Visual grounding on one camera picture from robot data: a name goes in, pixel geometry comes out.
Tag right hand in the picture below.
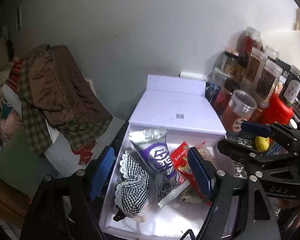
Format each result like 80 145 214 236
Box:
276 199 300 209

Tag red plastic canister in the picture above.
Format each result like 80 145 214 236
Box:
258 94 293 125

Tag clear jar orange contents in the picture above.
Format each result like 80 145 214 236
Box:
221 89 257 133

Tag brown jacket on pile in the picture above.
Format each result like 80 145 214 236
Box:
25 44 112 126

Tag blue effervescent tablet tube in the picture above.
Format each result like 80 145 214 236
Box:
264 141 288 156

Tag red snack packet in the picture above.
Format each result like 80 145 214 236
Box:
170 141 208 202

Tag clear jar brown sticks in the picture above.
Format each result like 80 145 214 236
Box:
255 59 282 104

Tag green plaid cloth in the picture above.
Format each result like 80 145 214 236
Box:
18 57 113 153

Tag black standing food pouch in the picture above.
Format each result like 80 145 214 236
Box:
277 60 300 128

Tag tall jar red contents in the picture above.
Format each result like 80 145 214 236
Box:
237 26 261 68

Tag white open gift box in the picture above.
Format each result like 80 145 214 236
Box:
99 75 225 239

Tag green leaf shaped item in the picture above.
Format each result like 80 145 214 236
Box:
180 188 203 204

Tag purple silver snack packet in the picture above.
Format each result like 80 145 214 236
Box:
129 128 190 208

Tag black white gingham scrunchie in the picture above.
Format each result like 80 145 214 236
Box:
113 148 152 222

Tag yellow lemon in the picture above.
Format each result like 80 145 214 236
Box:
255 136 270 153

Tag dark jar white label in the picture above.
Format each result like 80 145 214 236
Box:
279 65 300 107

